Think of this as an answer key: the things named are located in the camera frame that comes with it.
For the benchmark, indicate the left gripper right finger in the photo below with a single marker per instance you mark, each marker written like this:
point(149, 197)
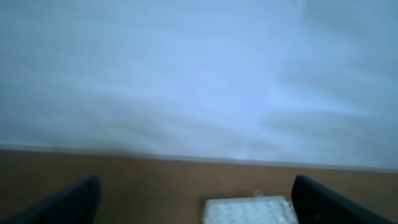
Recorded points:
point(320, 205)

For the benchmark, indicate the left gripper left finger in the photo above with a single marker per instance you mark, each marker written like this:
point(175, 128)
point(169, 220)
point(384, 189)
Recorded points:
point(71, 202)

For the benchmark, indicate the white test tube rack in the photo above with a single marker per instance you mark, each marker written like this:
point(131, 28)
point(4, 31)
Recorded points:
point(245, 211)

